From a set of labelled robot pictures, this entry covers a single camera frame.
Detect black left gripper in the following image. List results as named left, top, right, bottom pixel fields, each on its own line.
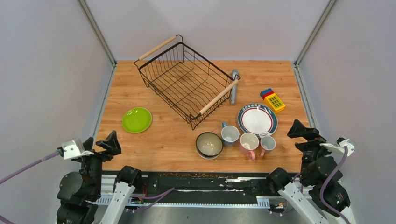
left=80, top=129, right=121, bottom=196

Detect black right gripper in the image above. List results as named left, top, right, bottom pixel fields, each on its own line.
left=286, top=119, right=339, bottom=182

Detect small mauve cup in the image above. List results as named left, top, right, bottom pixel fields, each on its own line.
left=260, top=136, right=276, bottom=158

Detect white plate dark striped rim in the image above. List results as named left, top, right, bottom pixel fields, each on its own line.
left=237, top=103, right=279, bottom=139

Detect lime green plate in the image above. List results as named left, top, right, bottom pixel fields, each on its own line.
left=121, top=107, right=153, bottom=133

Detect pink cup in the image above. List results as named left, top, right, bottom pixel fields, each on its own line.
left=239, top=133, right=259, bottom=160

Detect light blue mug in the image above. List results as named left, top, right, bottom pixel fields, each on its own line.
left=221, top=122, right=240, bottom=147

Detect dark blue ceramic bowl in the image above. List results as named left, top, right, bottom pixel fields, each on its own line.
left=195, top=132, right=224, bottom=156

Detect beige ceramic bowl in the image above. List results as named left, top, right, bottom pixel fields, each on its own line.
left=199, top=154, right=219, bottom=160

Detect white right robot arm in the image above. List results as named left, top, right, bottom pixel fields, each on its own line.
left=267, top=119, right=356, bottom=224

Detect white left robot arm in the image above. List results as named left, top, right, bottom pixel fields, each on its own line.
left=56, top=130, right=143, bottom=224

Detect colourful toy brick block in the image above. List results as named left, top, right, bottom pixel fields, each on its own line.
left=260, top=88, right=286, bottom=113

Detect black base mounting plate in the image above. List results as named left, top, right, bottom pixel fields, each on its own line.
left=133, top=171, right=280, bottom=205

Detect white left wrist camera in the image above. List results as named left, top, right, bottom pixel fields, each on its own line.
left=61, top=139, right=94, bottom=160

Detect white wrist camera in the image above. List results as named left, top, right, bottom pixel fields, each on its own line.
left=61, top=139, right=94, bottom=160
left=320, top=136, right=356, bottom=157

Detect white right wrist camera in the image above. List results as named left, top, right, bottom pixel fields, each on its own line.
left=320, top=136, right=356, bottom=157

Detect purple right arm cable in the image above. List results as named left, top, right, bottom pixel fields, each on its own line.
left=269, top=145, right=354, bottom=224

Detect grey cylindrical handle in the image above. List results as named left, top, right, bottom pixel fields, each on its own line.
left=230, top=69, right=240, bottom=105

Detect black wire dish rack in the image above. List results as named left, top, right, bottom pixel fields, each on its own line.
left=134, top=34, right=240, bottom=129

